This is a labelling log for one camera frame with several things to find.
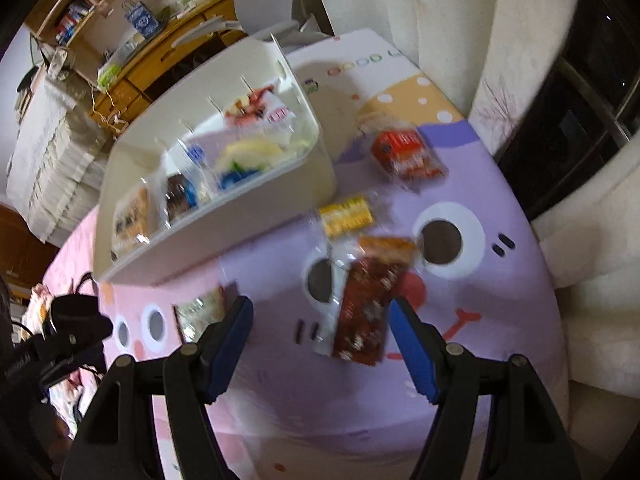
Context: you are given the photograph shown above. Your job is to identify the black handbag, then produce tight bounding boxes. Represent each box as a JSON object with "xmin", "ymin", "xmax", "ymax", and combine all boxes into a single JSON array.
[{"xmin": 42, "ymin": 272, "xmax": 108, "ymax": 333}]

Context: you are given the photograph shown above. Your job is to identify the dark red star-print packet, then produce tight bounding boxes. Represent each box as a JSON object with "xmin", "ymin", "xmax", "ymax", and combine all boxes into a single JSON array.
[{"xmin": 331, "ymin": 255, "xmax": 407, "ymax": 367}]

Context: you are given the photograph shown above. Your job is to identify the wooden desk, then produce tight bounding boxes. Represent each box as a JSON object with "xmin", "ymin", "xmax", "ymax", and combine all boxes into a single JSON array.
[{"xmin": 91, "ymin": 0, "xmax": 251, "ymax": 128}]

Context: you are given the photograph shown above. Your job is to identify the yellow snack packet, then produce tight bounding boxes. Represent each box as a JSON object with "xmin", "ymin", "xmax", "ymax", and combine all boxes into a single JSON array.
[{"xmin": 319, "ymin": 196, "xmax": 375, "ymax": 239}]

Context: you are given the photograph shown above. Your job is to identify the clear-wrapped nut cake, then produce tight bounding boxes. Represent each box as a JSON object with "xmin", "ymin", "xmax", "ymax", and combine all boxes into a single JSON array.
[{"xmin": 171, "ymin": 286, "xmax": 227, "ymax": 343}]

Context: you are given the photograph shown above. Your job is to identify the white plastic storage box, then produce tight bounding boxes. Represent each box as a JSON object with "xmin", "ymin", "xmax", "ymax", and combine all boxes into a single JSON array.
[{"xmin": 92, "ymin": 35, "xmax": 337, "ymax": 285}]

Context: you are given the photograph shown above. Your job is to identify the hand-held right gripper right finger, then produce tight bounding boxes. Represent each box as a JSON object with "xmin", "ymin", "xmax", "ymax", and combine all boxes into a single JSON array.
[{"xmin": 389, "ymin": 297, "xmax": 583, "ymax": 480}]

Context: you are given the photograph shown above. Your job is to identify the red and white snack packet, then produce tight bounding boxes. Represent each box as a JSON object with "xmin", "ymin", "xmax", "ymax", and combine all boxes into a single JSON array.
[{"xmin": 224, "ymin": 86, "xmax": 282, "ymax": 127}]

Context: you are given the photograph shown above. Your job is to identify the dark window frame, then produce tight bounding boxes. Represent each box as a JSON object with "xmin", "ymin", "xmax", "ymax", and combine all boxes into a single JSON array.
[{"xmin": 492, "ymin": 0, "xmax": 640, "ymax": 222}]

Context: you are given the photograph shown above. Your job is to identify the row of books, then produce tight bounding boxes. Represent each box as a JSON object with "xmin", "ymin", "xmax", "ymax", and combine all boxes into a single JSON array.
[{"xmin": 54, "ymin": 1, "xmax": 94, "ymax": 44}]

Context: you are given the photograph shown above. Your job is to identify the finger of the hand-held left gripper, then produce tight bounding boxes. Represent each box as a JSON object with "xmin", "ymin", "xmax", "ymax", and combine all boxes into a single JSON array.
[{"xmin": 0, "ymin": 317, "xmax": 115, "ymax": 396}]

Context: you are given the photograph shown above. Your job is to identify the bread packet with orange print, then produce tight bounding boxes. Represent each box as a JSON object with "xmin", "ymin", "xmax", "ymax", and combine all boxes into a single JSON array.
[{"xmin": 111, "ymin": 186, "xmax": 152, "ymax": 257}]

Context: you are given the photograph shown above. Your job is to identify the blue and white snack packet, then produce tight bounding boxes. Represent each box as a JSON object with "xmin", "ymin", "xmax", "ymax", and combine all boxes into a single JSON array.
[{"xmin": 177, "ymin": 141, "xmax": 218, "ymax": 207}]

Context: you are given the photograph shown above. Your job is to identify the printed cartoon blanket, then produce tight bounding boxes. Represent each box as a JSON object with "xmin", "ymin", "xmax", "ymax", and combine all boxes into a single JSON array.
[{"xmin": 42, "ymin": 29, "xmax": 572, "ymax": 480}]

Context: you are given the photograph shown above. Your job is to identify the green tissue pack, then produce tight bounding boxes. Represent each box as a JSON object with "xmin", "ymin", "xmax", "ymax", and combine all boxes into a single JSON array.
[{"xmin": 96, "ymin": 61, "xmax": 124, "ymax": 89}]

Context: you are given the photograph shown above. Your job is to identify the blue paper bag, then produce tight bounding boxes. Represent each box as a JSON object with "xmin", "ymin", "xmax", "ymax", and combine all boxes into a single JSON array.
[{"xmin": 122, "ymin": 0, "xmax": 167, "ymax": 39}]

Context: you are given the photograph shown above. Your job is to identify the orange snack packet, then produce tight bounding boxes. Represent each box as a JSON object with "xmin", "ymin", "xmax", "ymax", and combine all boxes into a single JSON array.
[{"xmin": 357, "ymin": 236, "xmax": 417, "ymax": 267}]

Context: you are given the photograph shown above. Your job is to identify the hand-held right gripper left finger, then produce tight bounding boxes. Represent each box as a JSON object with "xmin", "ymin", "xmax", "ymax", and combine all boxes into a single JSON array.
[{"xmin": 60, "ymin": 296, "xmax": 255, "ymax": 480}]

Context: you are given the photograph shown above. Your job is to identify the pink clothes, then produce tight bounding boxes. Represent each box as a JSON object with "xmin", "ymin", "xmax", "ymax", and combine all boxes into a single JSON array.
[{"xmin": 22, "ymin": 282, "xmax": 57, "ymax": 332}]

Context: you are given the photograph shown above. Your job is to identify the brown wooden cabinet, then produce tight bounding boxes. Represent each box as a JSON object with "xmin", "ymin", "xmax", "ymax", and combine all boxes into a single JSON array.
[{"xmin": 0, "ymin": 200, "xmax": 62, "ymax": 282}]

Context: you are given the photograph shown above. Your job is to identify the bun packet with blue print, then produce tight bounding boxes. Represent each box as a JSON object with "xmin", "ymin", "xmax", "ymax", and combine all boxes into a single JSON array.
[{"xmin": 214, "ymin": 139, "xmax": 292, "ymax": 192}]

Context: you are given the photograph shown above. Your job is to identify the dark brownie packet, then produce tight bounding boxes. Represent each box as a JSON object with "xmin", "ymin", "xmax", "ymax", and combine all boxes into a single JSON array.
[{"xmin": 165, "ymin": 174, "xmax": 199, "ymax": 222}]

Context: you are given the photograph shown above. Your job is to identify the white charger cable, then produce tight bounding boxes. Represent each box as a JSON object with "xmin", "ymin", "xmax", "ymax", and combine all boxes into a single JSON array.
[{"xmin": 89, "ymin": 85, "xmax": 128, "ymax": 133}]

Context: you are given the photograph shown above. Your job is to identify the white lace furniture cover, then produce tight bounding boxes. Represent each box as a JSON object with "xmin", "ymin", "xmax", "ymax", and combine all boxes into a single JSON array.
[{"xmin": 5, "ymin": 74, "xmax": 118, "ymax": 247}]

